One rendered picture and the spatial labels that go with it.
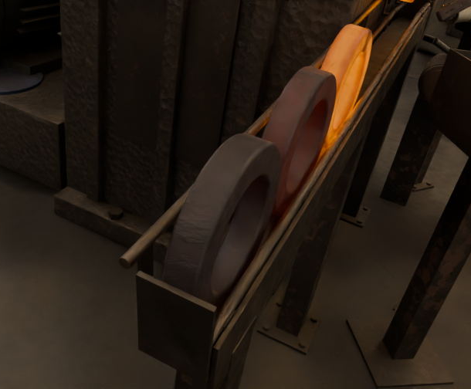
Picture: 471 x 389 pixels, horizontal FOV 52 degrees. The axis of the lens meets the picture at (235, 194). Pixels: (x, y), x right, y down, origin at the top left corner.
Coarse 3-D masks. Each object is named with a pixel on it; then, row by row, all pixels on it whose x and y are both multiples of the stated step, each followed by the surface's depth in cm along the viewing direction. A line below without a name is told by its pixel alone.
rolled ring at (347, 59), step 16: (352, 32) 66; (368, 32) 69; (336, 48) 65; (352, 48) 65; (368, 48) 73; (336, 64) 64; (352, 64) 67; (336, 80) 64; (352, 80) 78; (336, 96) 65; (352, 96) 78; (336, 112) 78; (336, 128) 75
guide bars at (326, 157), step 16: (416, 16) 118; (400, 48) 102; (384, 64) 92; (368, 96) 81; (352, 112) 76; (336, 144) 68; (320, 160) 64; (304, 192) 58; (288, 208) 56; (288, 224) 54; (272, 240) 51; (256, 256) 49; (256, 272) 48; (240, 288) 46; (224, 304) 44; (224, 320) 43
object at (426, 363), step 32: (448, 64) 90; (448, 96) 89; (448, 128) 89; (448, 224) 99; (448, 256) 100; (416, 288) 109; (448, 288) 106; (352, 320) 127; (384, 320) 128; (416, 320) 111; (384, 352) 119; (416, 352) 118; (384, 384) 111; (416, 384) 113
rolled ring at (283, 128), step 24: (312, 72) 55; (288, 96) 52; (312, 96) 52; (288, 120) 51; (312, 120) 64; (288, 144) 51; (312, 144) 65; (288, 168) 54; (312, 168) 67; (288, 192) 59
